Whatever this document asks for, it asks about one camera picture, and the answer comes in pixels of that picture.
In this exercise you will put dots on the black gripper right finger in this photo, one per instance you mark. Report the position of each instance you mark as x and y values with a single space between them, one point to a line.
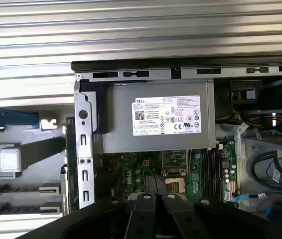
188 224

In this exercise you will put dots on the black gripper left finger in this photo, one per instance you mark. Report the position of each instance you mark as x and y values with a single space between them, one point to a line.
141 219

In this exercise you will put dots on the RAM stick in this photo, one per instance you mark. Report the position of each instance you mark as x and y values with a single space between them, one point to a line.
6 206

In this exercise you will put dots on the CPU socket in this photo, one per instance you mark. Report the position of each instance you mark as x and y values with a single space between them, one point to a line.
174 185

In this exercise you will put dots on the green motherboard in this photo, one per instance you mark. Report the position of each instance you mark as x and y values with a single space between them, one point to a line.
195 179

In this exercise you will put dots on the metal socket cover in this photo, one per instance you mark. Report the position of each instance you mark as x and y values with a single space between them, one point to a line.
163 161

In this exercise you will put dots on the graphics card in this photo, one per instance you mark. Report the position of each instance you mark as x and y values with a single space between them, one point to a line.
71 159

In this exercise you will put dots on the grey power supply unit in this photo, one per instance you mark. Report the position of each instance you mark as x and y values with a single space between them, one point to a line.
121 119

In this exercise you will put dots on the black PC case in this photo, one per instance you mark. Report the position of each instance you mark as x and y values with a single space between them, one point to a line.
156 74

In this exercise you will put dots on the silver CPU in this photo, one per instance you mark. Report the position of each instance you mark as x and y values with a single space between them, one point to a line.
6 160

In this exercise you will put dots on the hard disk in blue carrier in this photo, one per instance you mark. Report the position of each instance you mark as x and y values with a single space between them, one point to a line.
9 117

